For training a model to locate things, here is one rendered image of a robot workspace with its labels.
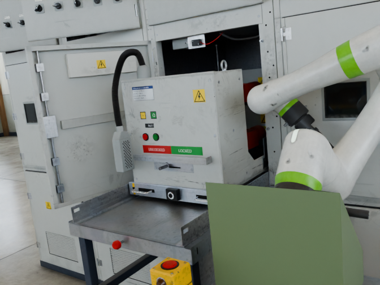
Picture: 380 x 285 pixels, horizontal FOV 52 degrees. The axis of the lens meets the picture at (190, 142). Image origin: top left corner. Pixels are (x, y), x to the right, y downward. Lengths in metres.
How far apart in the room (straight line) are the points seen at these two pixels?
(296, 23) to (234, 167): 0.63
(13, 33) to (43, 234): 1.48
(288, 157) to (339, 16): 0.70
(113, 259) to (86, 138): 1.02
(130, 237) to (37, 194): 1.78
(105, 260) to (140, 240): 1.36
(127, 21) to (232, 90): 0.79
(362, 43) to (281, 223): 0.59
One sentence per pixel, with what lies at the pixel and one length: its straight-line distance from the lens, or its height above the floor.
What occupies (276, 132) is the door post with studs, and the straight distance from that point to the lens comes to 1.77.
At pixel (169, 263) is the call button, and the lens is 1.09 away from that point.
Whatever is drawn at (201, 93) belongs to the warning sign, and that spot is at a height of 1.32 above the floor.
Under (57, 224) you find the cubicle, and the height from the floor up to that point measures 0.41.
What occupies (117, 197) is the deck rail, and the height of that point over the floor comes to 0.87.
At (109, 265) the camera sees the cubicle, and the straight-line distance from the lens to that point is 2.77.
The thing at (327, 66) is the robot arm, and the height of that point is 1.37.
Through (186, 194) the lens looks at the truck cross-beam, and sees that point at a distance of 1.65.
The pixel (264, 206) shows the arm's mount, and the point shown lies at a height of 1.05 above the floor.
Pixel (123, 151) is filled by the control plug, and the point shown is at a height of 1.10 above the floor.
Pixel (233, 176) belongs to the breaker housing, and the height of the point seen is 0.97.
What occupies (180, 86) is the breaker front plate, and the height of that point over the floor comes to 1.35.
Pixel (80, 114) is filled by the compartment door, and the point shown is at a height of 1.25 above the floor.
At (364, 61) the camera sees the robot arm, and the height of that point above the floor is 1.38.
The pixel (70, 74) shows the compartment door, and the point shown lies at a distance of 1.91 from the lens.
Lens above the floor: 1.40
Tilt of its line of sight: 10 degrees down
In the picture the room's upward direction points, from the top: 6 degrees counter-clockwise
